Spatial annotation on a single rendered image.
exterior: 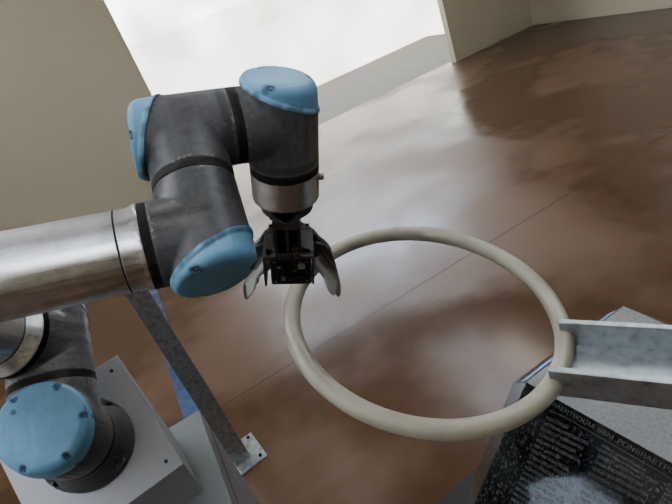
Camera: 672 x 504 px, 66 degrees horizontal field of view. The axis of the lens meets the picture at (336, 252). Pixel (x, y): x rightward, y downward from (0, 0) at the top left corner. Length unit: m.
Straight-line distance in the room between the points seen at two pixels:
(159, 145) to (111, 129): 6.39
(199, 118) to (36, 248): 0.21
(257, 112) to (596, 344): 0.64
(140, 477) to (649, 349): 0.99
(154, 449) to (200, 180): 0.81
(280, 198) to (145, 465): 0.76
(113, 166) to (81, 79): 1.04
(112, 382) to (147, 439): 0.15
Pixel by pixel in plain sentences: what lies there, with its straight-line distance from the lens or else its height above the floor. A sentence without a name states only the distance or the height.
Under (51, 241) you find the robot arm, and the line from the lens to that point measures 0.54.
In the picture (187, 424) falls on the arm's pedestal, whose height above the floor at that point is 0.85.
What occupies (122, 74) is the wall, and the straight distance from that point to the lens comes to 6.96.
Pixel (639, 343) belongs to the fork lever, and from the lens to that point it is 0.93.
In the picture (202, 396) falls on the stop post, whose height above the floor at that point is 0.43.
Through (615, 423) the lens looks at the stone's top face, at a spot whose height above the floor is 0.81.
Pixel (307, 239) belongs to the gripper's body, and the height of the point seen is 1.41.
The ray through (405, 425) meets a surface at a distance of 0.75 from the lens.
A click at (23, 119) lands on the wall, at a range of 6.99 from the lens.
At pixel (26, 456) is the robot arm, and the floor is 1.22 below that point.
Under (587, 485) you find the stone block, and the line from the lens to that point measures 1.20.
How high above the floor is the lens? 1.70
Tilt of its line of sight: 26 degrees down
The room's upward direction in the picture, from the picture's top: 22 degrees counter-clockwise
